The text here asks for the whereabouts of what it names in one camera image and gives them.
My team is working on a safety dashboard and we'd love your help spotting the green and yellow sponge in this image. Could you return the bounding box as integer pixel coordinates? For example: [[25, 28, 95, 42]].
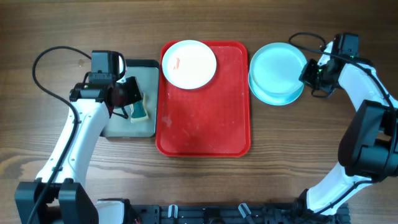
[[130, 94, 149, 123]]

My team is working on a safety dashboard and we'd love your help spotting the light blue plate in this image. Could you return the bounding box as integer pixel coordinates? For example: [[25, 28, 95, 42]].
[[249, 42, 307, 95], [248, 73, 304, 106]]

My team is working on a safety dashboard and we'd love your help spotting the light blue plate front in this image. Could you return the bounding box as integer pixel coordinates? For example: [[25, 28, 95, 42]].
[[248, 73, 304, 106]]

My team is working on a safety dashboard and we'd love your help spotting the white plate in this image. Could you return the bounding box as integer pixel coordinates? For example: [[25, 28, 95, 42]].
[[162, 40, 217, 90]]

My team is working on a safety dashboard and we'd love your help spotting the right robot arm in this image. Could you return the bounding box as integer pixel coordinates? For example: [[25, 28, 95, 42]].
[[291, 32, 397, 223]]

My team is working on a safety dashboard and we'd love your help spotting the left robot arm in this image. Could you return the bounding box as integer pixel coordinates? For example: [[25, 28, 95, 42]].
[[15, 50, 143, 223]]

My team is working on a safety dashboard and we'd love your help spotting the black water tray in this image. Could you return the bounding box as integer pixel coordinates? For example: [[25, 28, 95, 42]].
[[101, 59, 159, 138]]

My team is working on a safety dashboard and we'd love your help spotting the red plastic tray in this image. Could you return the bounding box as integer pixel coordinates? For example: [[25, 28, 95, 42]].
[[155, 40, 251, 157]]

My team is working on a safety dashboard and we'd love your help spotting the left black cable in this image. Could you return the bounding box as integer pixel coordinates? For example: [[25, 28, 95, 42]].
[[26, 45, 94, 224]]

